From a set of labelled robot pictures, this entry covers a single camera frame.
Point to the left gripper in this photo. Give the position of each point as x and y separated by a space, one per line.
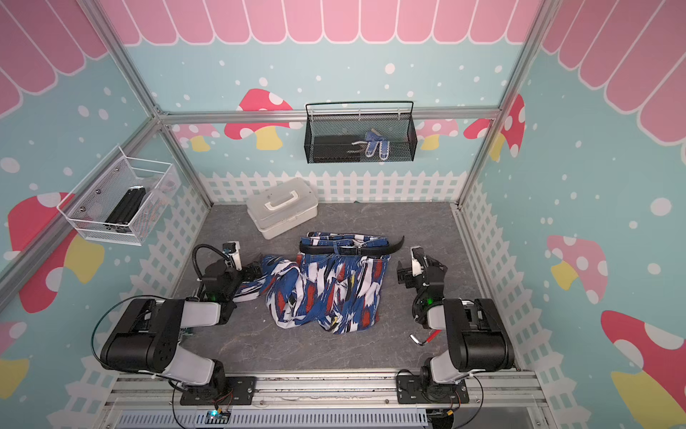
249 273

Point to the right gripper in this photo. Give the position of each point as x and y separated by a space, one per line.
405 273

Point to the blue white red patterned trousers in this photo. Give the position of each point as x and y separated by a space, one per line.
340 293

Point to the black leather belt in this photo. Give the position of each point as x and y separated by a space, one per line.
349 245

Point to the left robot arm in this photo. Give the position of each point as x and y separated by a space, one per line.
146 339

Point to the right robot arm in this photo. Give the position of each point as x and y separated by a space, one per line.
477 341

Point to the white plastic storage box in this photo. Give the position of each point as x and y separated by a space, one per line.
283 207

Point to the black case in white basket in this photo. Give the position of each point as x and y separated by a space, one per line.
128 206

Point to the small green circuit board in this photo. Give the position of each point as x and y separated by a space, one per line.
217 417

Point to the black box in black basket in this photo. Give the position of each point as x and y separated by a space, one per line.
334 149

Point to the red handled hex key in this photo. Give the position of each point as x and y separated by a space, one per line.
422 342

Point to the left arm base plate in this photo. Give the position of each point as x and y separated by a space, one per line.
227 390

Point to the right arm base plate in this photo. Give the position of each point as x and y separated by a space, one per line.
419 389

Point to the white wire wall basket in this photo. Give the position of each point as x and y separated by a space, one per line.
89 204

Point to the white slotted cable duct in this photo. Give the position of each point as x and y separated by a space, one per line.
279 418

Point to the black wire wall basket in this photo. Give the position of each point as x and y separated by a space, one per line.
393 119

